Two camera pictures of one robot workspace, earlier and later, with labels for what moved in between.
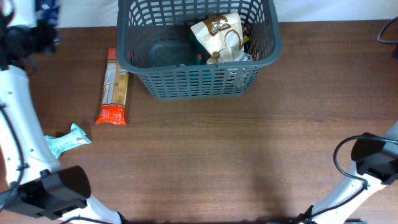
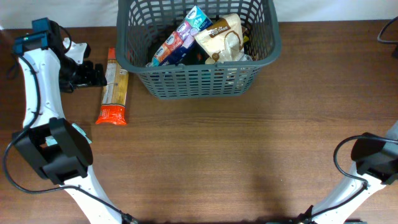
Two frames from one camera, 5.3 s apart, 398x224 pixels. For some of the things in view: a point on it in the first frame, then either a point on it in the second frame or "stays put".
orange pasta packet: x=115 y=84 stays put
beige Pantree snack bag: x=223 y=35 stays put
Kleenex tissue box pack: x=48 y=10 -> x=181 y=38
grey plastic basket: x=152 y=40 stays put
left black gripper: x=50 y=34 -> x=89 y=78
